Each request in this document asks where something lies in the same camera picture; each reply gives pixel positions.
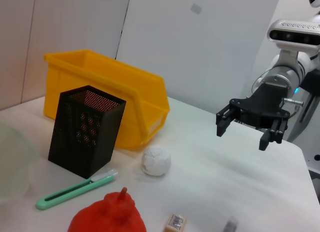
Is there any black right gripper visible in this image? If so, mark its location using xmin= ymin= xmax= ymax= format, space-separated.
xmin=216 ymin=83 xmax=291 ymax=151

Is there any white paper ball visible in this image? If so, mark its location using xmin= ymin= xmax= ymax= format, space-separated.
xmin=141 ymin=145 xmax=172 ymax=177

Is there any mint green utility knife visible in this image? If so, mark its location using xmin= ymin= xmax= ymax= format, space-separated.
xmin=35 ymin=168 xmax=119 ymax=210

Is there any grey marker pen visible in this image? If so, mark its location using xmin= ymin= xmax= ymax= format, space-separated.
xmin=222 ymin=216 xmax=238 ymax=232

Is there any beige eraser with barcode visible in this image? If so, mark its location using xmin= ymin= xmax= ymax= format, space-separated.
xmin=163 ymin=212 xmax=189 ymax=232

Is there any black mesh pen holder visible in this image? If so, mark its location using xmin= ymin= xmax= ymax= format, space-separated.
xmin=47 ymin=85 xmax=127 ymax=179

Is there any translucent green fruit bowl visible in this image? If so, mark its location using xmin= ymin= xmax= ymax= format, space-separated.
xmin=0 ymin=121 xmax=35 ymax=205

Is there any grey tape patch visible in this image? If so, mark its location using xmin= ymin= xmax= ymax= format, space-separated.
xmin=189 ymin=3 xmax=204 ymax=15

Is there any yellow plastic storage bin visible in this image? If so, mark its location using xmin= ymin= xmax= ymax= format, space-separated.
xmin=42 ymin=49 xmax=171 ymax=151

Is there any right gripper cable with connector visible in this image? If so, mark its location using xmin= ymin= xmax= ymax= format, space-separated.
xmin=283 ymin=98 xmax=305 ymax=115

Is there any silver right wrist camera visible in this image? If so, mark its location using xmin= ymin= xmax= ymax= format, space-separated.
xmin=268 ymin=18 xmax=320 ymax=46

